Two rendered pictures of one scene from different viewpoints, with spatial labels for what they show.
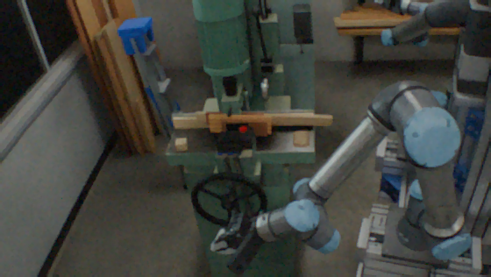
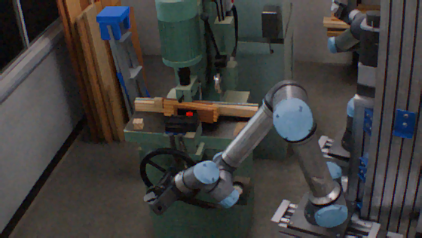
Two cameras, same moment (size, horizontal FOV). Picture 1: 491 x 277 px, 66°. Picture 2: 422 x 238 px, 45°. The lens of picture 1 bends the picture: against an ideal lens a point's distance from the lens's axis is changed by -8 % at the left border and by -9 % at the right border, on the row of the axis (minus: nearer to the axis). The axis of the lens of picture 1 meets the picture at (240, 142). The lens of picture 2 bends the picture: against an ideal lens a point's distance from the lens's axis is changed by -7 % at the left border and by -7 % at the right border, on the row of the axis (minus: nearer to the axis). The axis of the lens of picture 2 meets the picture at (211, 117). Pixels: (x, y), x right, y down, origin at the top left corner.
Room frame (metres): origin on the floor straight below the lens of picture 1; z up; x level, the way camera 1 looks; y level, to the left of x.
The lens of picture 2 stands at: (-0.74, -0.26, 2.29)
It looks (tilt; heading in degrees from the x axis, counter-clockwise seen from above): 33 degrees down; 4
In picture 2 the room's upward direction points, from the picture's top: 5 degrees counter-clockwise
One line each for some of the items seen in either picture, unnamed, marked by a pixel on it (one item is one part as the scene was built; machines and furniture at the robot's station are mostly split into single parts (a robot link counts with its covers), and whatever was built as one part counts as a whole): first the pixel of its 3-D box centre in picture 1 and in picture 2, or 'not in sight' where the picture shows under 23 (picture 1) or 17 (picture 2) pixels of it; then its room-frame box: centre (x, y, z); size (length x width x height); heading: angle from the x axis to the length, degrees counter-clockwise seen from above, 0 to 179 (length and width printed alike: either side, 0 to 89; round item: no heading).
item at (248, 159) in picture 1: (236, 154); (183, 136); (1.24, 0.02, 0.92); 0.15 x 0.13 x 0.09; 79
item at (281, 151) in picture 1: (240, 149); (188, 133); (1.32, 0.01, 0.87); 0.61 x 0.30 x 0.06; 79
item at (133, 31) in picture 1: (165, 109); (134, 95); (2.19, 0.43, 0.58); 0.27 x 0.25 x 1.16; 78
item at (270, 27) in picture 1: (268, 34); (224, 34); (1.61, -0.18, 1.23); 0.09 x 0.08 x 0.15; 169
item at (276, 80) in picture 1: (273, 80); (227, 74); (1.58, -0.18, 1.02); 0.09 x 0.07 x 0.12; 79
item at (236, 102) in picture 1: (233, 100); (188, 90); (1.45, 0.00, 1.03); 0.14 x 0.07 x 0.09; 169
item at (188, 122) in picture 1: (242, 120); (194, 108); (1.45, -0.02, 0.93); 0.60 x 0.02 x 0.05; 79
